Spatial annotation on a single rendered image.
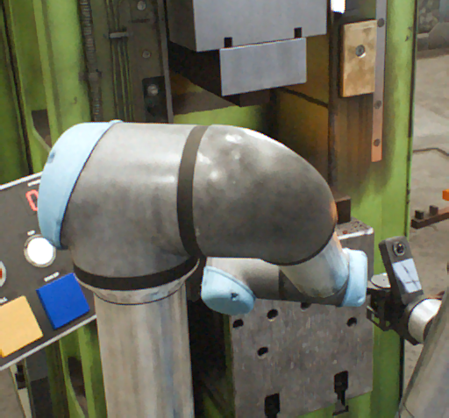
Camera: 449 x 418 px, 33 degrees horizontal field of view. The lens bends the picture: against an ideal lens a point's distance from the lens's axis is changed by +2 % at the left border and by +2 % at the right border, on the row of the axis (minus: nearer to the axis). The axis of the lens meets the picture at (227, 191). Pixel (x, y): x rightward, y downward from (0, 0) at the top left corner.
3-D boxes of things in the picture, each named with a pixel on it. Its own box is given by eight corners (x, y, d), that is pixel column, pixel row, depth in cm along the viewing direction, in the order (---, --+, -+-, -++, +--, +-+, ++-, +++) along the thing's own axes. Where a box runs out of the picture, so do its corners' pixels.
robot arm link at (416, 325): (424, 315, 118) (465, 302, 121) (405, 302, 122) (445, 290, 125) (422, 357, 121) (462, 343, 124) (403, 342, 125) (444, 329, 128)
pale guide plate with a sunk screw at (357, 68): (374, 92, 183) (377, 20, 177) (343, 97, 180) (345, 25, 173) (370, 90, 185) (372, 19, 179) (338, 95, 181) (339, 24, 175)
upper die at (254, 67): (306, 82, 160) (306, 37, 156) (222, 95, 153) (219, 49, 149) (225, 53, 196) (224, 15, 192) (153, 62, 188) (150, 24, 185)
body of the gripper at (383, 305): (362, 316, 135) (404, 350, 125) (362, 273, 132) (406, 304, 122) (397, 306, 138) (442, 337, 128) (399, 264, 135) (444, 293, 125)
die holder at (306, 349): (373, 391, 189) (375, 228, 173) (237, 438, 175) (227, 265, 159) (269, 294, 237) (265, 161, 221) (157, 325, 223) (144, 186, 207)
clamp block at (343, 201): (352, 222, 177) (352, 196, 175) (321, 229, 174) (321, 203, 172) (325, 205, 188) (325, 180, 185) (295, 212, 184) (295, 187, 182)
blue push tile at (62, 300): (91, 310, 132) (73, 271, 132) (56, 329, 127) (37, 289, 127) (86, 312, 133) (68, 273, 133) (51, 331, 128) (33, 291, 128)
